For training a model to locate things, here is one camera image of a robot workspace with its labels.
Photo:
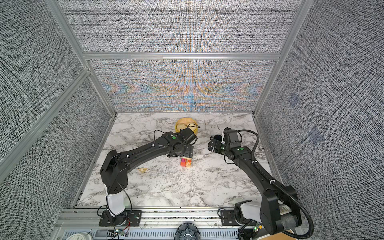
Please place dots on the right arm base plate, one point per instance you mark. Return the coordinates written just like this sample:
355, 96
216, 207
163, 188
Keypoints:
228, 218

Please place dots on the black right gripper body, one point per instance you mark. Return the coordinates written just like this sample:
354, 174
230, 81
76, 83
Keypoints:
225, 149

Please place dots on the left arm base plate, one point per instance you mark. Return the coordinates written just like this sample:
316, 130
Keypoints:
122, 220

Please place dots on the black round knob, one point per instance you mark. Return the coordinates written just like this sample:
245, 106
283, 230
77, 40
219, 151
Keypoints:
187, 231

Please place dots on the white clock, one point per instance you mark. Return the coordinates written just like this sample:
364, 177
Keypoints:
80, 236

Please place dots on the orange wood block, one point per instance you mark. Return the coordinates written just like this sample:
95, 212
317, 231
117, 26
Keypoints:
183, 162

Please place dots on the aluminium front rail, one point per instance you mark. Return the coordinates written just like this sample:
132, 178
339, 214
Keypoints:
150, 218

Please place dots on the dark blue mug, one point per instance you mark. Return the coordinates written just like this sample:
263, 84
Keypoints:
218, 137

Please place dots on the yellow bamboo steamer basket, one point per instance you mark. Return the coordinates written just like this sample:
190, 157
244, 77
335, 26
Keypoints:
184, 123

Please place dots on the plain natural wood block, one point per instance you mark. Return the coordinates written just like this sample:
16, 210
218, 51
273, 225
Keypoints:
188, 163

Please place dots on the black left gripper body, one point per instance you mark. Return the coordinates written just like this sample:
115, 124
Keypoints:
187, 152

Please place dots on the long natural wood block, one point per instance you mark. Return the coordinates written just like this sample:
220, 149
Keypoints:
186, 158

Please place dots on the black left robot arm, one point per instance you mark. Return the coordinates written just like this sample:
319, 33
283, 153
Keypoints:
115, 169

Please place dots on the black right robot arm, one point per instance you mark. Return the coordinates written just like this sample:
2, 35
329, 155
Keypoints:
280, 210

